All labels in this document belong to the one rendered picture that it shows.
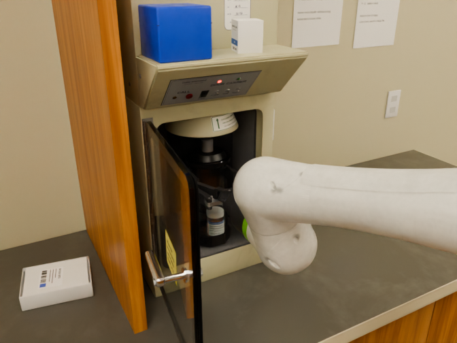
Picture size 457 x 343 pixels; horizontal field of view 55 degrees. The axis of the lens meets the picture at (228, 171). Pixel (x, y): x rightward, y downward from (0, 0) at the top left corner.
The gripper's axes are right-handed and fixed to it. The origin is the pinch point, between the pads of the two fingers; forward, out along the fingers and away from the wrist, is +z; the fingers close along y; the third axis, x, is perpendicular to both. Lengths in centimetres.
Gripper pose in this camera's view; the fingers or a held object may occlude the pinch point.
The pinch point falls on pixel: (209, 173)
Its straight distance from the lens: 108.3
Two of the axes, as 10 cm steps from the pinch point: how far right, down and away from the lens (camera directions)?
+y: -9.0, 1.8, -4.1
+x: 0.0, 9.2, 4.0
